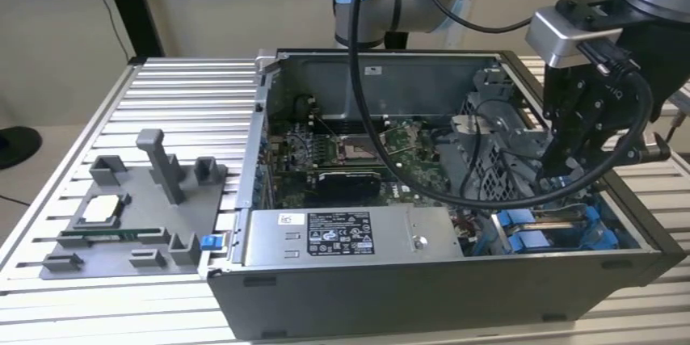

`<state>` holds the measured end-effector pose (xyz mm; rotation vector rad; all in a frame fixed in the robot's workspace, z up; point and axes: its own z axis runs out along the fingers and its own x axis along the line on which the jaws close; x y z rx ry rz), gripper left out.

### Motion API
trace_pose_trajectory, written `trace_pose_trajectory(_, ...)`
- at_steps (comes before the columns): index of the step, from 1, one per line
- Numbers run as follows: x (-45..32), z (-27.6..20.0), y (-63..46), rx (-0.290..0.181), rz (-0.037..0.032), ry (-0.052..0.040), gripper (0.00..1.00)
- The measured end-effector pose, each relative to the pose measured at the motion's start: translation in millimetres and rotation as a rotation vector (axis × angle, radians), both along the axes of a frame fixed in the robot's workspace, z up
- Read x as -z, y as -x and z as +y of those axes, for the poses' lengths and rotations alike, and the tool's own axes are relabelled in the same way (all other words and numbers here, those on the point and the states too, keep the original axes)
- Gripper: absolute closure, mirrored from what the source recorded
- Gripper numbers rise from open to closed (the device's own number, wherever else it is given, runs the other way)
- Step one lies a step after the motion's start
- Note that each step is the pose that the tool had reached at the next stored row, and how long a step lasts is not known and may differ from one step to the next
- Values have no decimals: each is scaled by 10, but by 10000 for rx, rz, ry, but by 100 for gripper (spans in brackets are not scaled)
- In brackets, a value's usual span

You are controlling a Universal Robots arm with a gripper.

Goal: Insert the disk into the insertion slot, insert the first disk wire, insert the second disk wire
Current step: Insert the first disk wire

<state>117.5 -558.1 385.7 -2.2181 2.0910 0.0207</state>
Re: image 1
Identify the black metal post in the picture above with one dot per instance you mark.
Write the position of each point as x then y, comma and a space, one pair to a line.
136, 9

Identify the CPU socket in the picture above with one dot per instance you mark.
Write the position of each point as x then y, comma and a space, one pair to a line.
350, 151

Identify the green RAM stick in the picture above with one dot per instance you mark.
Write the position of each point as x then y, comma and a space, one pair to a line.
128, 234

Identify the black round cylinder attachment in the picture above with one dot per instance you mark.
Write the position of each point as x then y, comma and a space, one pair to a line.
659, 151

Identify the silver power supply unit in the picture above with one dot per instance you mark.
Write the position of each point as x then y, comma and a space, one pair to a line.
270, 240

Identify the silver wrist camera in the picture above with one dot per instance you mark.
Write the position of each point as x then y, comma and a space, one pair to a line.
556, 38

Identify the grey disk bay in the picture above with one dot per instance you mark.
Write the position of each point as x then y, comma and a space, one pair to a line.
501, 232

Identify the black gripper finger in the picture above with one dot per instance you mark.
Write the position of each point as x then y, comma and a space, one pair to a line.
561, 127
599, 135

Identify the green motherboard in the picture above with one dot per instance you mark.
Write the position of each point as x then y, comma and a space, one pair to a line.
426, 155

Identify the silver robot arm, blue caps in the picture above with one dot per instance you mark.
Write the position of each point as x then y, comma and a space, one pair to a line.
372, 18

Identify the installed blue disk carrier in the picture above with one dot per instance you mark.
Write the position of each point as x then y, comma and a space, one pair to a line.
532, 241

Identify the grey parts rack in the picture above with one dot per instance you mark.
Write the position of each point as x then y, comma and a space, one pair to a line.
141, 195

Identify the black round stand base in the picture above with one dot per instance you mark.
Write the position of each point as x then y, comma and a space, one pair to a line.
19, 147

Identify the blue case latch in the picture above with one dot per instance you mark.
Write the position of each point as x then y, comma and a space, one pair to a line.
210, 242

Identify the black graphics card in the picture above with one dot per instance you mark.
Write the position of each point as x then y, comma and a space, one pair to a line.
345, 187

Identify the dark grey PC case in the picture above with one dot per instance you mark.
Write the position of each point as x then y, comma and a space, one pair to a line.
377, 300

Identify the silver CPU chip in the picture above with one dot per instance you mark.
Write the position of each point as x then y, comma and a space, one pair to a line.
99, 209

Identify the perforated metal drive cage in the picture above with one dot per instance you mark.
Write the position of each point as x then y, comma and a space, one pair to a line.
501, 171

